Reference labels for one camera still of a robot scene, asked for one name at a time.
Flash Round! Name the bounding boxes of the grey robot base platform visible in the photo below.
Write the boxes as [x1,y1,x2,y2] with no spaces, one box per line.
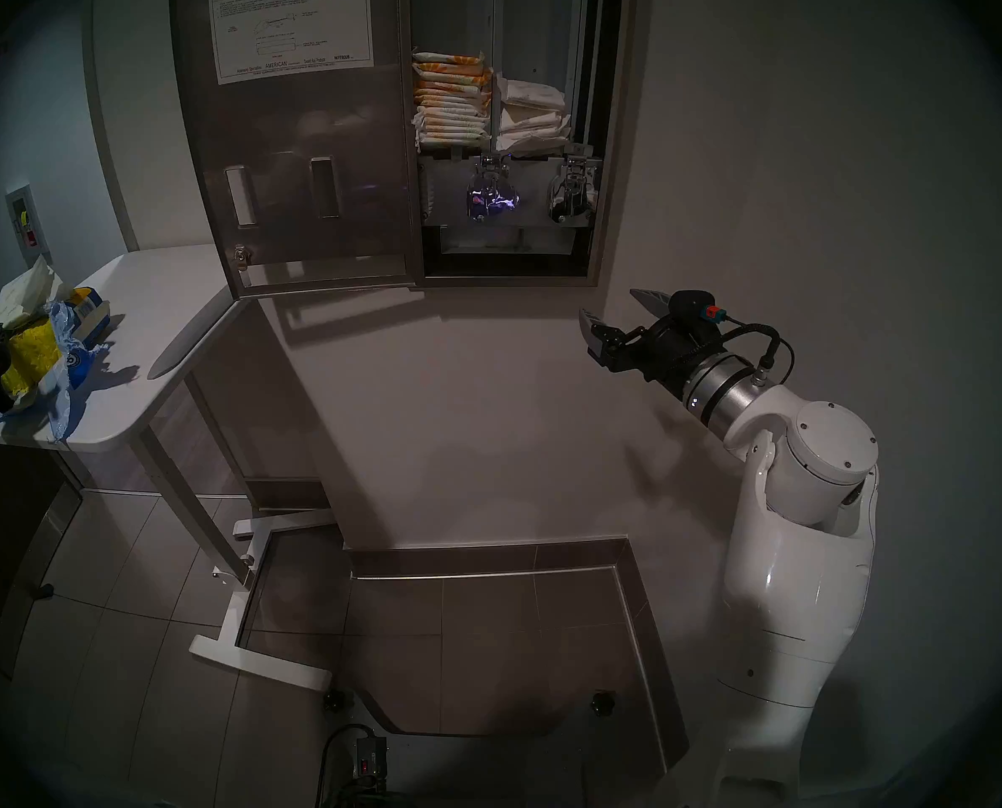
[332,688,662,808]

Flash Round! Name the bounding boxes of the right arm thick braided cable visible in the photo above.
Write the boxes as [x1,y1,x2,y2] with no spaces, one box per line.
[715,324,781,376]

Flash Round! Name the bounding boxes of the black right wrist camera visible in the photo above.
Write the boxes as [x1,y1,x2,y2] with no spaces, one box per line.
[669,290,731,334]

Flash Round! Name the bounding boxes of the chrome dispenser push lever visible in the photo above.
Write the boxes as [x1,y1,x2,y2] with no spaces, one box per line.
[465,154,521,224]
[546,154,600,225]

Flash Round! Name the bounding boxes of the small yellow blue carton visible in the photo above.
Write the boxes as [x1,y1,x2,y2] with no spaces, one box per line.
[70,286,113,338]

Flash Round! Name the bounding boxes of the white overbed table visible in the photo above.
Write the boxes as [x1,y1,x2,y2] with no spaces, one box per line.
[0,242,335,692]

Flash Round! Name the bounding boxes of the white printed instruction sheet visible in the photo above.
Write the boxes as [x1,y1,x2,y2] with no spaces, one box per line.
[208,0,375,86]

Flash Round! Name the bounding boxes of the white pads inside dispenser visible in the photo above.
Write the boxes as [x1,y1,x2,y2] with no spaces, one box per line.
[494,74,572,155]

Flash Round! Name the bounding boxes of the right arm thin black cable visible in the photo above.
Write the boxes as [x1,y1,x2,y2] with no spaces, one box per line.
[724,320,796,386]

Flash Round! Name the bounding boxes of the stainless steel dispenser cabinet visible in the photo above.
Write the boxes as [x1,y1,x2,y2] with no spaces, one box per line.
[400,0,638,290]

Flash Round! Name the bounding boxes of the orange printed pad stack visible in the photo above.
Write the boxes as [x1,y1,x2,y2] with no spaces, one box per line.
[412,50,493,151]

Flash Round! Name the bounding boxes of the stainless steel dispenser door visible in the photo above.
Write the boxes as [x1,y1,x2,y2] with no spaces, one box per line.
[170,0,426,300]

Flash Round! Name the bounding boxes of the white sanitary pad stack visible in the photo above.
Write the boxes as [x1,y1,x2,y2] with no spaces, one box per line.
[0,255,77,332]

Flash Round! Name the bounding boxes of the torn blue plastic pad package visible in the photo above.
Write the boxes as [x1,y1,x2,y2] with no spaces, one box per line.
[0,297,116,442]

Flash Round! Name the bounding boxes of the black electronics box red light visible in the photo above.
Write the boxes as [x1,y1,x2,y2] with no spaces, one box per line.
[353,735,388,786]

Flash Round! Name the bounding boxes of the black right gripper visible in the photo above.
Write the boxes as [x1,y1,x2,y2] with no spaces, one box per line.
[579,289,725,399]

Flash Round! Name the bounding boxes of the yellow wrapped pad pack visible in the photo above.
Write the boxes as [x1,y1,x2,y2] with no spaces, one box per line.
[0,318,61,399]

